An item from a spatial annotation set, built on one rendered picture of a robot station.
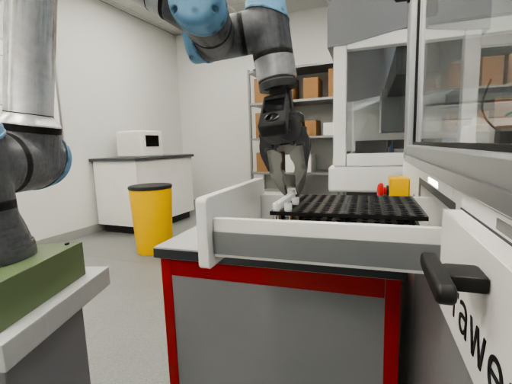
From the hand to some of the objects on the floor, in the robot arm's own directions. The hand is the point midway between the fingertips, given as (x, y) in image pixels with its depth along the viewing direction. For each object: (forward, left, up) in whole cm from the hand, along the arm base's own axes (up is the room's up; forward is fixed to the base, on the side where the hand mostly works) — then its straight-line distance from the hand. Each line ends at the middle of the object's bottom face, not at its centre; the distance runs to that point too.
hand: (290, 188), depth 62 cm
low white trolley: (-6, +39, -92) cm, 100 cm away
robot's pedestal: (-55, -17, -90) cm, 106 cm away
